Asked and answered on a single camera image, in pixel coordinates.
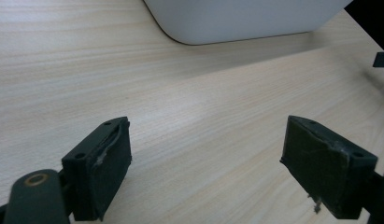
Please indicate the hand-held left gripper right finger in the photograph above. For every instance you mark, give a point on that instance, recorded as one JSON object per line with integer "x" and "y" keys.
{"x": 326, "y": 168}

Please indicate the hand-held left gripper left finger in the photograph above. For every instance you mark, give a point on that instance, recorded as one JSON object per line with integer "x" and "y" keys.
{"x": 99, "y": 168}

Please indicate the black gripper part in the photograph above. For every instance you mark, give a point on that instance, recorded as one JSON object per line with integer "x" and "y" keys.
{"x": 381, "y": 59}

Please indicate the white plastic container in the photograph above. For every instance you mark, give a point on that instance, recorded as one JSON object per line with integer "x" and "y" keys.
{"x": 242, "y": 18}

